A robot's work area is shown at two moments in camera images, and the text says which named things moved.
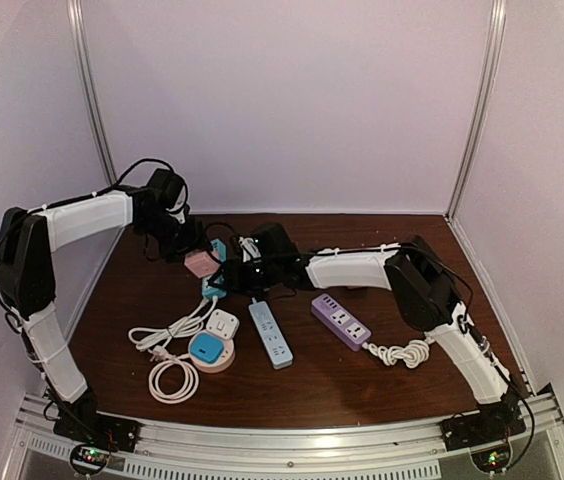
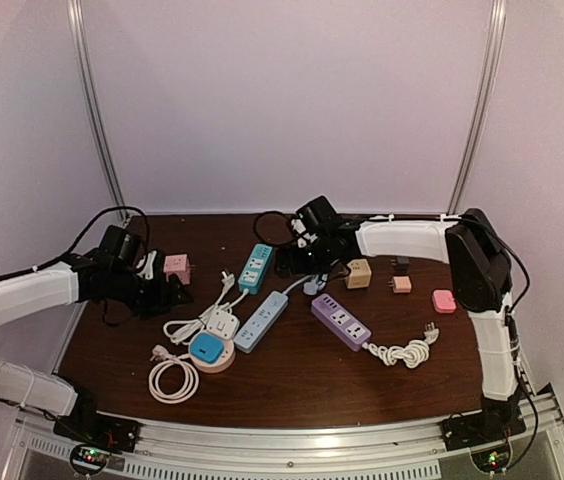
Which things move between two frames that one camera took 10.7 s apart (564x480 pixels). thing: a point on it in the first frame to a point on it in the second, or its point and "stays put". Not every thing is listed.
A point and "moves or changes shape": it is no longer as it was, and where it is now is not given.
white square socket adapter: (223, 324) stays put
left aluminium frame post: (81, 42) stays put
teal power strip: (216, 286) moves or changes shape
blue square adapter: (206, 347) stays put
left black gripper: (196, 239) to (160, 300)
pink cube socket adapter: (200, 263) to (179, 265)
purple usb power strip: (343, 323) stays put
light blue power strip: (270, 334) to (260, 321)
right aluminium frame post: (484, 106) stays put
